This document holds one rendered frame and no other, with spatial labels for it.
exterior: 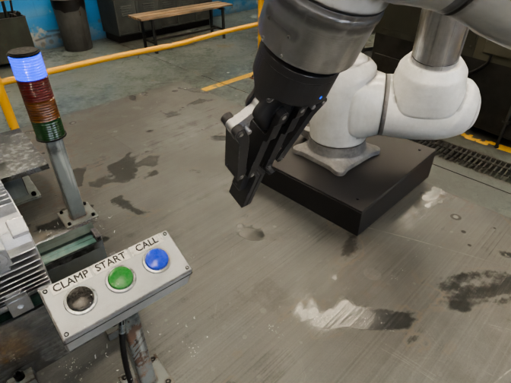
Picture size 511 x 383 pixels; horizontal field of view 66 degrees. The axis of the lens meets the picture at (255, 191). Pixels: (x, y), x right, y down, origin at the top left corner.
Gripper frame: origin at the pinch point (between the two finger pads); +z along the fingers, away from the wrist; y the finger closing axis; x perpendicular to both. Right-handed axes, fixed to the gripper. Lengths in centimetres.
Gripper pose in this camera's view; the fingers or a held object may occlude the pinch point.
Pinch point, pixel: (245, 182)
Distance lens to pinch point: 49.9
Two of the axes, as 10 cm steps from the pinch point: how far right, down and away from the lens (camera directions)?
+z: -2.7, 5.6, 7.8
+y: -7.6, 3.7, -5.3
